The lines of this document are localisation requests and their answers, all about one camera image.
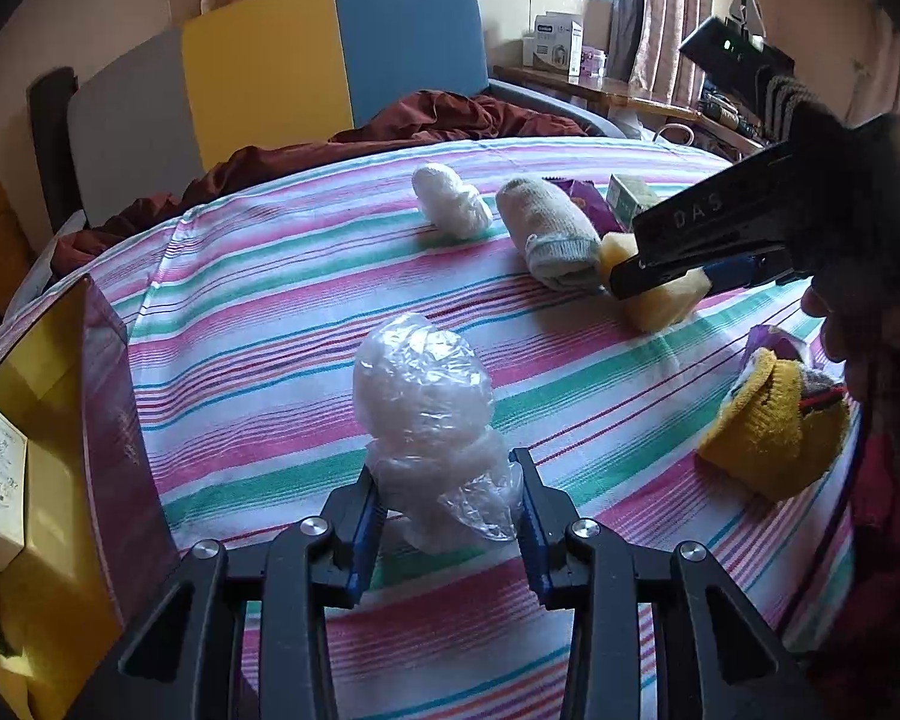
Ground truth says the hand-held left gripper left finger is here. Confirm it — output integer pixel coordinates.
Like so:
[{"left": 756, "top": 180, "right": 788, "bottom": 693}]
[{"left": 118, "top": 465, "right": 389, "bottom": 720}]

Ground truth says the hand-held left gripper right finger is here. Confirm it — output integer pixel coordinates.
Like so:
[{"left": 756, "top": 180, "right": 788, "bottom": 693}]
[{"left": 508, "top": 448, "right": 807, "bottom": 720}]

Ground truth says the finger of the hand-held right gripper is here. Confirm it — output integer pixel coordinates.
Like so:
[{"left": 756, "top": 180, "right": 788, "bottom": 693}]
[
  {"left": 701, "top": 253, "right": 796, "bottom": 290},
  {"left": 607, "top": 253, "right": 717, "bottom": 299}
]

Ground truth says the yellow sponge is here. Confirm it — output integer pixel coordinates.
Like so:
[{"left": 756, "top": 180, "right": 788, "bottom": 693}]
[{"left": 596, "top": 232, "right": 713, "bottom": 335}]

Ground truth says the green white box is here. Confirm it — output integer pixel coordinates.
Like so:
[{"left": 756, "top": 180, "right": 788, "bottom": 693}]
[{"left": 606, "top": 174, "right": 661, "bottom": 230}]

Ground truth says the purple box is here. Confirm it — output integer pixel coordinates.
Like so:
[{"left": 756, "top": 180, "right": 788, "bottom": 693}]
[{"left": 746, "top": 324, "right": 811, "bottom": 365}]

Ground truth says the purple snack packet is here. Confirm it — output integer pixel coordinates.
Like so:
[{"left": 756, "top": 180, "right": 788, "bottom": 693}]
[{"left": 544, "top": 175, "right": 623, "bottom": 233}]

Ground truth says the beige sock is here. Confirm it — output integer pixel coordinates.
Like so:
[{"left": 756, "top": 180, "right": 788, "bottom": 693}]
[{"left": 495, "top": 176, "right": 603, "bottom": 292}]

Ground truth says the clear plastic bag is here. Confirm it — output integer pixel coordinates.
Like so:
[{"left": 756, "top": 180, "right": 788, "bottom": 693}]
[{"left": 352, "top": 313, "right": 524, "bottom": 550}]

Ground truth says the yellow knitted sock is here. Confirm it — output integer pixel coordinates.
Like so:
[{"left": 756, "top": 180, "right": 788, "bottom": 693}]
[{"left": 697, "top": 347, "right": 852, "bottom": 502}]

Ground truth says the white plastic bag ball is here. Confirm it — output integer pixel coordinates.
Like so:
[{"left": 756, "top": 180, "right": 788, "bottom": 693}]
[{"left": 411, "top": 162, "right": 494, "bottom": 241}]

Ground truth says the gold tin box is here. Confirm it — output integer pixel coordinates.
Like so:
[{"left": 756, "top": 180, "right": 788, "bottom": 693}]
[{"left": 0, "top": 274, "right": 181, "bottom": 720}]

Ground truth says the person's right hand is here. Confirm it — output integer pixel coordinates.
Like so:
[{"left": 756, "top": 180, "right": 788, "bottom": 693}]
[{"left": 763, "top": 73, "right": 900, "bottom": 400}]

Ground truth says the wooden desk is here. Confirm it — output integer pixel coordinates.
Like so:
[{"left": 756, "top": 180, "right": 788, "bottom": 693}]
[{"left": 493, "top": 62, "right": 766, "bottom": 158}]

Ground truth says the black electronic device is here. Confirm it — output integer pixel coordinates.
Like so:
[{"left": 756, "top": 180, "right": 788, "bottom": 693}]
[{"left": 679, "top": 15, "right": 796, "bottom": 102}]

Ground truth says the white carton box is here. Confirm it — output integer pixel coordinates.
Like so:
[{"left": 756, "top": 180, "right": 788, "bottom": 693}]
[{"left": 523, "top": 13, "right": 586, "bottom": 80}]

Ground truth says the striped tablecloth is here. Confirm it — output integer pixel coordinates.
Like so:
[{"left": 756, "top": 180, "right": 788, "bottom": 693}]
[{"left": 0, "top": 136, "right": 863, "bottom": 720}]

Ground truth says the maroon blanket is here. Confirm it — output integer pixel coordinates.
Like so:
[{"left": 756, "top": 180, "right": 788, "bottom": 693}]
[{"left": 52, "top": 88, "right": 590, "bottom": 275}]

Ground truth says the person's dark red garment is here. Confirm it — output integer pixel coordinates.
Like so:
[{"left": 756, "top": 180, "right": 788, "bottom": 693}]
[{"left": 784, "top": 345, "right": 900, "bottom": 720}]

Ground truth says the grey yellow blue sofa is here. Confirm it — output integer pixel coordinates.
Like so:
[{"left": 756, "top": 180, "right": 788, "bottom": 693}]
[{"left": 26, "top": 0, "right": 631, "bottom": 241}]

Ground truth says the black rolled mat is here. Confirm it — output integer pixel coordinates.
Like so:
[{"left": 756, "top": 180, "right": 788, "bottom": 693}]
[{"left": 26, "top": 67, "right": 83, "bottom": 241}]

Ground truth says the white cable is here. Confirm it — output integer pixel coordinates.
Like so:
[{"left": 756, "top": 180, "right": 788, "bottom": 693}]
[{"left": 652, "top": 120, "right": 702, "bottom": 147}]

